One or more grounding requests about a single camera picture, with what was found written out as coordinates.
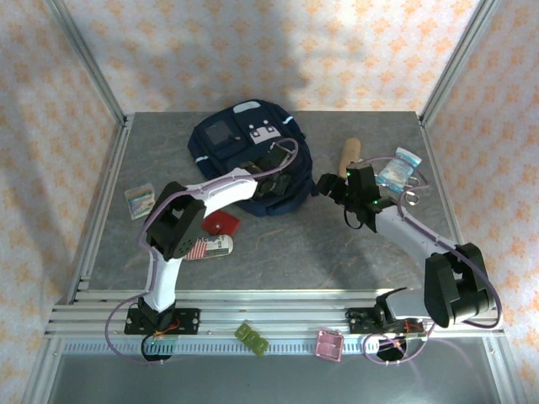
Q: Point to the tan cork glasses case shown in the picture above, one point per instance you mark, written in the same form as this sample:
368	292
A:
351	153

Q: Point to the navy blue backpack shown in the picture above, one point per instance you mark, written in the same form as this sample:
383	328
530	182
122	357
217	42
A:
236	139

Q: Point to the red wallet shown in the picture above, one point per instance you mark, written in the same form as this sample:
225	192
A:
221	223

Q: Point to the red striped pencil case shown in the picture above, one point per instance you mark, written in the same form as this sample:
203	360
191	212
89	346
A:
215	246

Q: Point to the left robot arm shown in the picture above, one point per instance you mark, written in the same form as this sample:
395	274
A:
177	227

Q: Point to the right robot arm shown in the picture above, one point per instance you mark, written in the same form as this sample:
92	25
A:
455	286

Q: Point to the blue white tissue pack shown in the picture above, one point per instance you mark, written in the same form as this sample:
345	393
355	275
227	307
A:
400	166

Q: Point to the metal scissors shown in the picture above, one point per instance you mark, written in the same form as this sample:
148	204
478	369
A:
412	198

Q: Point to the olive green square block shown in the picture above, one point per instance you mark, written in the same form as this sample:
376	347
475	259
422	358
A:
243	331
260	347
252	338

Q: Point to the pink square box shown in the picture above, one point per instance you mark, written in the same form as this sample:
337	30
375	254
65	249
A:
329	346

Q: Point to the green circuit board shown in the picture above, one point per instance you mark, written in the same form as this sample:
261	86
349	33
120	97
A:
417	335
162	345

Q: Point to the aluminium side rail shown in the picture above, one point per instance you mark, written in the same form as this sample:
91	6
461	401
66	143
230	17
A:
445	202
103	202

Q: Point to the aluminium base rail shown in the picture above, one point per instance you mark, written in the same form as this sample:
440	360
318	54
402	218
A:
273	313

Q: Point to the aluminium frame post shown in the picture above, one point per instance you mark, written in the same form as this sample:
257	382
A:
457	63
90	63

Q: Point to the aluminium frame leg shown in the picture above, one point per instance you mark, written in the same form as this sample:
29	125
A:
503	370
42	370

